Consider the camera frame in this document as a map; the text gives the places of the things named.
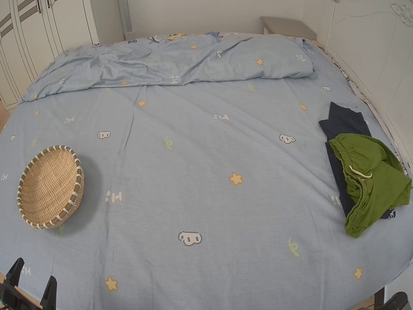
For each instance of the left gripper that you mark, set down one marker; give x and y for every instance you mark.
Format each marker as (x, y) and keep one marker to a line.
(8, 297)

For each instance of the white wardrobe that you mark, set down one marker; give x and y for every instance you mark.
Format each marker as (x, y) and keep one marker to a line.
(38, 34)

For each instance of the round woven basket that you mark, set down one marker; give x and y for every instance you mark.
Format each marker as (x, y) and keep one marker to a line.
(48, 189)

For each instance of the green shorts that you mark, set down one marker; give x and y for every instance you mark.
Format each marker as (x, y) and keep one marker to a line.
(380, 182)

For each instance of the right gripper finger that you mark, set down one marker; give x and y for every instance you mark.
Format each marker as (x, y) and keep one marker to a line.
(398, 302)

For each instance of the bed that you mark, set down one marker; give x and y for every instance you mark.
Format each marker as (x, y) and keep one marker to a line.
(206, 160)

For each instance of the pale blue quilt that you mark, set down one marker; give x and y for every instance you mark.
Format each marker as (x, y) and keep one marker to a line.
(193, 63)

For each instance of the grey bedside table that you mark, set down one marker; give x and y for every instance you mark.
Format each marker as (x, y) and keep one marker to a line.
(287, 26)

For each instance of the dark blue T-shirt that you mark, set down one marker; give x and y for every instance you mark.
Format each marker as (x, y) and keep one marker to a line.
(345, 121)

